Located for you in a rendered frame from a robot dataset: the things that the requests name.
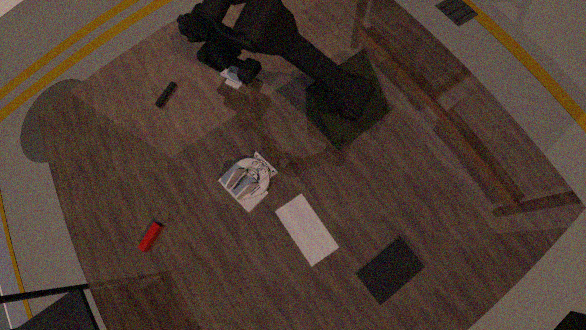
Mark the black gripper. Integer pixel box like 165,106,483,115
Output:
197,41,262,85

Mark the red rectangular block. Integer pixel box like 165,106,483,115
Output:
138,222,163,252

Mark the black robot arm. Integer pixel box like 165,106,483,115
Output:
177,0,375,123

